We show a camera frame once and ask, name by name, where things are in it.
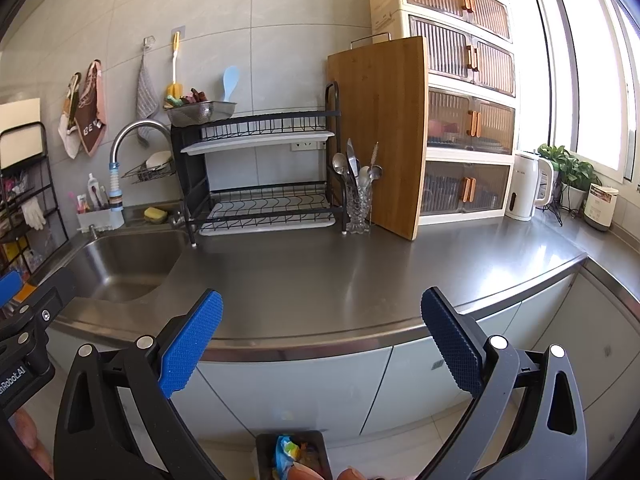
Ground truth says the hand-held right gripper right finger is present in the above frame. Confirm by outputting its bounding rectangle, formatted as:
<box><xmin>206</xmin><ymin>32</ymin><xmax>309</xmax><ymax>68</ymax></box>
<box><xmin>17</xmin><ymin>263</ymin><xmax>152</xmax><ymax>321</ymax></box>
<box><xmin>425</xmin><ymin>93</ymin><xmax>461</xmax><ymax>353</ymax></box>
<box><xmin>417</xmin><ymin>287</ymin><xmax>588</xmax><ymax>480</ymax></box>

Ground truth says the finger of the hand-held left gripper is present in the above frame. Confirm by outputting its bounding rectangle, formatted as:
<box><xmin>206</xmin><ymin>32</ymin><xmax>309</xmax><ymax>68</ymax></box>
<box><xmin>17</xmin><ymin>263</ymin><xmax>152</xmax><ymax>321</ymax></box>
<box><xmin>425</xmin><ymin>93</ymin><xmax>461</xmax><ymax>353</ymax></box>
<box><xmin>10</xmin><ymin>265</ymin><xmax>77</xmax><ymax>331</ymax></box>
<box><xmin>0</xmin><ymin>270</ymin><xmax>23</xmax><ymax>308</ymax></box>

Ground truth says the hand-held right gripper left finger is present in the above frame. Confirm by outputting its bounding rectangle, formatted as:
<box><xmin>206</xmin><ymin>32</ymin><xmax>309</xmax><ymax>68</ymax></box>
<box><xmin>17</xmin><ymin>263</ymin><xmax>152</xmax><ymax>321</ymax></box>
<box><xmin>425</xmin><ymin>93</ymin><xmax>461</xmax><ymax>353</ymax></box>
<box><xmin>54</xmin><ymin>289</ymin><xmax>226</xmax><ymax>480</ymax></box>

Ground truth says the black trash bin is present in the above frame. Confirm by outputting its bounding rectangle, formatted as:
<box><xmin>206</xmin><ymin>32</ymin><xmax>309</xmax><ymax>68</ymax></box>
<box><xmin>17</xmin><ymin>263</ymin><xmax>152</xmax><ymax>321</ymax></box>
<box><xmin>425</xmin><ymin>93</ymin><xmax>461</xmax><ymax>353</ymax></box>
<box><xmin>255</xmin><ymin>430</ymin><xmax>333</xmax><ymax>480</ymax></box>

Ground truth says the person's left hand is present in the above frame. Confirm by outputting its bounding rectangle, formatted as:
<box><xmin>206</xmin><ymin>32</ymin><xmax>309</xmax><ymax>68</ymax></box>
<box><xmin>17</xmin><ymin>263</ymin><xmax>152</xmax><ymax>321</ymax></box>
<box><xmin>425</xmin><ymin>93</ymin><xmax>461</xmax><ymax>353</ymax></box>
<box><xmin>12</xmin><ymin>407</ymin><xmax>55</xmax><ymax>478</ymax></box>

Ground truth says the person's right hand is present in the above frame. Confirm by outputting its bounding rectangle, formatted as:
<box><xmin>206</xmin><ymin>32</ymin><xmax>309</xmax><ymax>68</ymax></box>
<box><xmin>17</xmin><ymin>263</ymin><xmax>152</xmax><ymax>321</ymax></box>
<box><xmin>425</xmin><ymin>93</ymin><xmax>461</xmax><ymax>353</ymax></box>
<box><xmin>290</xmin><ymin>464</ymin><xmax>371</xmax><ymax>480</ymax></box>

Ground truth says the pile of colourful packets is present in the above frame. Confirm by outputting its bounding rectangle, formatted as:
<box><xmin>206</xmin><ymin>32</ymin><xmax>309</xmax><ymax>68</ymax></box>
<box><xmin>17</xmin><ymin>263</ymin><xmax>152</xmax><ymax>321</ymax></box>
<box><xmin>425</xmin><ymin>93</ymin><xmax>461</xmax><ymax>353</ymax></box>
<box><xmin>0</xmin><ymin>170</ymin><xmax>46</xmax><ymax>273</ymax></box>

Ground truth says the stainless steel sink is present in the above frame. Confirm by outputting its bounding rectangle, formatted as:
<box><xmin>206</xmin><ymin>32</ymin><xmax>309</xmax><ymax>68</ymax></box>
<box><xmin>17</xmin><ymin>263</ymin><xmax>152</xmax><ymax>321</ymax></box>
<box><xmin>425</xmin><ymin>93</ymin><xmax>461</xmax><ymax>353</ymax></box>
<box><xmin>37</xmin><ymin>227</ymin><xmax>193</xmax><ymax>306</ymax></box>

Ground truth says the white rubber glove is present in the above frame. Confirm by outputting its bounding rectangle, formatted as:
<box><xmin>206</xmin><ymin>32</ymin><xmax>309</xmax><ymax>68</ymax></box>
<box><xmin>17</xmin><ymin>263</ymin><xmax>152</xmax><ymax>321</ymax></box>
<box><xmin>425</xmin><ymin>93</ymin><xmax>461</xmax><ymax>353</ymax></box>
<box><xmin>21</xmin><ymin>197</ymin><xmax>47</xmax><ymax>231</ymax></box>

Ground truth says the white toothbrush holder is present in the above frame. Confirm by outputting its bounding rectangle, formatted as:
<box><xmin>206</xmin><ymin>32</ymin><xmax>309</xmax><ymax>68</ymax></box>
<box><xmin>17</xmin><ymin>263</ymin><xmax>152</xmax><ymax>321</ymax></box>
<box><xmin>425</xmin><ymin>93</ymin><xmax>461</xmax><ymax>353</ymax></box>
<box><xmin>76</xmin><ymin>207</ymin><xmax>125</xmax><ymax>233</ymax></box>

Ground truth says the blue faucet filter extension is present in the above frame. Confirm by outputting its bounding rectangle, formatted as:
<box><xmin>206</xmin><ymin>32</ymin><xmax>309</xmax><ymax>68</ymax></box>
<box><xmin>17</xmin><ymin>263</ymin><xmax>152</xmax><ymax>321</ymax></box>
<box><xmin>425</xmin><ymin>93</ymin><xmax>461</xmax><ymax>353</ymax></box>
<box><xmin>107</xmin><ymin>160</ymin><xmax>126</xmax><ymax>228</ymax></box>

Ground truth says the grey base cabinet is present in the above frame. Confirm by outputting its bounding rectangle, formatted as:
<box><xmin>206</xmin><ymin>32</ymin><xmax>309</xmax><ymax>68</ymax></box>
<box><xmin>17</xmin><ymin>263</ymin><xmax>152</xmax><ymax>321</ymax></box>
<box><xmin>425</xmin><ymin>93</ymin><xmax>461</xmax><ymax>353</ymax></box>
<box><xmin>47</xmin><ymin>260</ymin><xmax>640</xmax><ymax>480</ymax></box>

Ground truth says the wide white drip tray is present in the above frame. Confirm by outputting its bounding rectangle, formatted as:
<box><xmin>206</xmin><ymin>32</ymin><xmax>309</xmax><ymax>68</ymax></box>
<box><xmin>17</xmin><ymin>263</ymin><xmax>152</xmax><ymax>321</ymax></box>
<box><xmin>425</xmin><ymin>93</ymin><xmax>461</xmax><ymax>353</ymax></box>
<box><xmin>199</xmin><ymin>200</ymin><xmax>337</xmax><ymax>237</ymax></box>

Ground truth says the white brown hand towel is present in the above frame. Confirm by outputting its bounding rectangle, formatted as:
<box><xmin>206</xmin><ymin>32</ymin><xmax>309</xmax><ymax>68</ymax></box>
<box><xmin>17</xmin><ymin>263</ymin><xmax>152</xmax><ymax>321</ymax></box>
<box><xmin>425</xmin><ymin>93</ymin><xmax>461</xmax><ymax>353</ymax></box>
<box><xmin>57</xmin><ymin>72</ymin><xmax>83</xmax><ymax>160</ymax></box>

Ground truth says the glass fish cutlery holder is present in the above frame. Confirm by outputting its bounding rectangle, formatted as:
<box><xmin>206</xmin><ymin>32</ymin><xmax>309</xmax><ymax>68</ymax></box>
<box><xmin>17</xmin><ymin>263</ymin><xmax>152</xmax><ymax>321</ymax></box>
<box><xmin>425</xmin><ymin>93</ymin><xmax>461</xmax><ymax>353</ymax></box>
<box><xmin>342</xmin><ymin>180</ymin><xmax>373</xmax><ymax>235</ymax></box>

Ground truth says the black dish rack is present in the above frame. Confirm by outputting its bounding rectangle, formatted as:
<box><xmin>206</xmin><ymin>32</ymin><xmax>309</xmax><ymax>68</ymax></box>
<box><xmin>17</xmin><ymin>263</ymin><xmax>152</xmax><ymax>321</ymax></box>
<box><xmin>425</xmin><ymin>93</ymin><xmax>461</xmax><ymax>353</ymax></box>
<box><xmin>170</xmin><ymin>81</ymin><xmax>351</xmax><ymax>248</ymax></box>

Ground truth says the black metal shelf rack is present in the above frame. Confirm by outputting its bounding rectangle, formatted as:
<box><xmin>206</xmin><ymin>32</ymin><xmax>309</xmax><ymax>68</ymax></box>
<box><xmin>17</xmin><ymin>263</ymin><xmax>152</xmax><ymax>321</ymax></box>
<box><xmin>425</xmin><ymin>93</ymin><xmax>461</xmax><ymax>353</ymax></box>
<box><xmin>0</xmin><ymin>122</ymin><xmax>70</xmax><ymax>281</ymax></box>

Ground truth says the pink brown hand towel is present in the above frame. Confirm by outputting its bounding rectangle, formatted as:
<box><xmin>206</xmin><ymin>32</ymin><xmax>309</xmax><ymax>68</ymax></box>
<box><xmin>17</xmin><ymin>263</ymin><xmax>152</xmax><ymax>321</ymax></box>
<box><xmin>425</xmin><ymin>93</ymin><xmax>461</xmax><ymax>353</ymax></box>
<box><xmin>75</xmin><ymin>60</ymin><xmax>108</xmax><ymax>157</ymax></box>

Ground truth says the white electric kettle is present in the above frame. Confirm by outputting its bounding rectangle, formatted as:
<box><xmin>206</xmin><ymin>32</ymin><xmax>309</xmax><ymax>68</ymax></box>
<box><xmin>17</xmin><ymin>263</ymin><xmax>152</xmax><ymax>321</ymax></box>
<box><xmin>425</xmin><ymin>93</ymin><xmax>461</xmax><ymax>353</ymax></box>
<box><xmin>504</xmin><ymin>151</ymin><xmax>558</xmax><ymax>222</ymax></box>

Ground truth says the curved steel faucet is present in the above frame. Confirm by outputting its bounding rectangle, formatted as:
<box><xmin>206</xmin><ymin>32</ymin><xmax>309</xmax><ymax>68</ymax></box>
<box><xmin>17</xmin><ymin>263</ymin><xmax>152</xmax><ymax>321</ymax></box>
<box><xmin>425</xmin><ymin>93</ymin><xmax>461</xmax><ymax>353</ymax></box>
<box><xmin>109</xmin><ymin>120</ymin><xmax>188</xmax><ymax>228</ymax></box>

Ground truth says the white board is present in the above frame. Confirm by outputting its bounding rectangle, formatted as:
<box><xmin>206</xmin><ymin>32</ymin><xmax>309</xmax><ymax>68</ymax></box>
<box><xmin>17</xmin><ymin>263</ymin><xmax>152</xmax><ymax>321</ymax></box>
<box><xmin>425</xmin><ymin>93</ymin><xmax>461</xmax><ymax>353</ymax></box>
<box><xmin>0</xmin><ymin>97</ymin><xmax>42</xmax><ymax>171</ymax></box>

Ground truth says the white small appliance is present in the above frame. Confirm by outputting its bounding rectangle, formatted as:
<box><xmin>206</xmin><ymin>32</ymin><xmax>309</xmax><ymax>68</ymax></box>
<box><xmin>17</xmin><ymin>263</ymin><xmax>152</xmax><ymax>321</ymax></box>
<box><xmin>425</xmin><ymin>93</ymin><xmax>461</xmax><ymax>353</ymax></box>
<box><xmin>584</xmin><ymin>183</ymin><xmax>620</xmax><ymax>232</ymax></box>

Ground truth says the grey striped dish cloth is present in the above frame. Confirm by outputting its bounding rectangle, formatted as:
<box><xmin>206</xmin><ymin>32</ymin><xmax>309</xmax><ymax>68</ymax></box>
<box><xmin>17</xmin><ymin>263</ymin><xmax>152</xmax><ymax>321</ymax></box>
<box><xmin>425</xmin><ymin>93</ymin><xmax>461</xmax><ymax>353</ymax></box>
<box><xmin>136</xmin><ymin>52</ymin><xmax>160</xmax><ymax>148</ymax></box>

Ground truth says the bamboo cutting board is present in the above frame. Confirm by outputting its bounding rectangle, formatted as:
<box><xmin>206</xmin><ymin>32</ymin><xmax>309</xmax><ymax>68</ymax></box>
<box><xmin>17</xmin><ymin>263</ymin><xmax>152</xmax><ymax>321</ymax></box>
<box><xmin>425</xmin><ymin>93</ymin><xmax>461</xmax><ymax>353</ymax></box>
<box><xmin>327</xmin><ymin>36</ymin><xmax>430</xmax><ymax>241</ymax></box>

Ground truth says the green potted plant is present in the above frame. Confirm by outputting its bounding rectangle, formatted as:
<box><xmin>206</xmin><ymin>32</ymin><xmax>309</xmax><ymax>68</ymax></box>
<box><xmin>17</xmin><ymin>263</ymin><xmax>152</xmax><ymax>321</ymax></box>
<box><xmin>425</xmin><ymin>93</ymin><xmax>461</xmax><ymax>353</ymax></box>
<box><xmin>537</xmin><ymin>144</ymin><xmax>603</xmax><ymax>211</ymax></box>

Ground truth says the steel mesh colander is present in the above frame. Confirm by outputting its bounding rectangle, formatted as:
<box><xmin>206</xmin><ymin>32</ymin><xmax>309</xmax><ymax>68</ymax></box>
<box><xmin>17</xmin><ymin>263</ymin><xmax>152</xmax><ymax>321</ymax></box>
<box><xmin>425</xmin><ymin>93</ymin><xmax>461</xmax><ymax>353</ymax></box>
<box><xmin>165</xmin><ymin>100</ymin><xmax>237</xmax><ymax>128</ymax></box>

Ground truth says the yellow bottle brush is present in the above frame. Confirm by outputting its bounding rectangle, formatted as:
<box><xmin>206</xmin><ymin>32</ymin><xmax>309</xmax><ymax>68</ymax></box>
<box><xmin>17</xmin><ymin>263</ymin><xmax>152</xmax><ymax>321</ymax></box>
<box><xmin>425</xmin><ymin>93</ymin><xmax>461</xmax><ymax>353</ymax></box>
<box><xmin>165</xmin><ymin>31</ymin><xmax>184</xmax><ymax>107</ymax></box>

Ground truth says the light blue rice paddle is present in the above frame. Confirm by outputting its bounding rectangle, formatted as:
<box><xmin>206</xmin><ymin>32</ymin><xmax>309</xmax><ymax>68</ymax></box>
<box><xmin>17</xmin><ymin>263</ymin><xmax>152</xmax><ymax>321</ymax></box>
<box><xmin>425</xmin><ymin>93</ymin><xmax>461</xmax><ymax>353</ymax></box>
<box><xmin>221</xmin><ymin>66</ymin><xmax>240</xmax><ymax>103</ymax></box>

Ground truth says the cream storage cabinet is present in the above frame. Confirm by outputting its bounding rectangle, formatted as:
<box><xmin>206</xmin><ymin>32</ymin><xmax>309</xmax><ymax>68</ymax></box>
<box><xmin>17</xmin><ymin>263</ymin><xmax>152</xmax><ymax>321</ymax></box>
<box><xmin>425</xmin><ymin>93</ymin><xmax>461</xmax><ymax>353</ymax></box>
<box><xmin>368</xmin><ymin>0</ymin><xmax>517</xmax><ymax>226</ymax></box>

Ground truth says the black wire soap basket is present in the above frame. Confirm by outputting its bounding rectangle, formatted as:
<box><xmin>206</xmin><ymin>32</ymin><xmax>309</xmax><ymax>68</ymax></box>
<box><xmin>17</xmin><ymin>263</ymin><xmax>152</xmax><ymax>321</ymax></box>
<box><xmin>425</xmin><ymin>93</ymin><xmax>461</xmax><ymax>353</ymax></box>
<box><xmin>120</xmin><ymin>157</ymin><xmax>176</xmax><ymax>183</ymax></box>

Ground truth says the black power cable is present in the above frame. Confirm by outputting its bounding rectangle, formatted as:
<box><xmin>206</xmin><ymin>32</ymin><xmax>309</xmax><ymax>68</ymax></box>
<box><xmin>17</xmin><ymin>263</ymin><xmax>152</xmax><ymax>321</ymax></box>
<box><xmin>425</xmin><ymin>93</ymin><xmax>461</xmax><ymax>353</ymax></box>
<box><xmin>542</xmin><ymin>197</ymin><xmax>586</xmax><ymax>226</ymax></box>

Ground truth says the window with white frame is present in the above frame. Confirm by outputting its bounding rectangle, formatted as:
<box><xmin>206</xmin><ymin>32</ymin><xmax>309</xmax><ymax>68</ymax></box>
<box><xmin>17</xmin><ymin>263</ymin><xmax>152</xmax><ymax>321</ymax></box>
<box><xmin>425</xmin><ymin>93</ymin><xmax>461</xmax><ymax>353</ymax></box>
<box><xmin>530</xmin><ymin>0</ymin><xmax>640</xmax><ymax>183</ymax></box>

